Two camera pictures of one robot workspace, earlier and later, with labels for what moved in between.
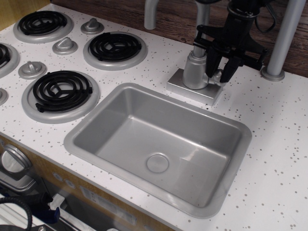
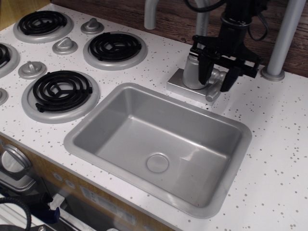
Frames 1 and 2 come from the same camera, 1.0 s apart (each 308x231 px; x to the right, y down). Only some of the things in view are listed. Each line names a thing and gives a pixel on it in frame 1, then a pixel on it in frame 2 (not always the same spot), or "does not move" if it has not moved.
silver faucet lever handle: x=217 y=77 → x=214 y=90
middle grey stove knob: x=65 y=46 does not move
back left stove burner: x=43 y=26 does not move
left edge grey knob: x=4 y=96 does not move
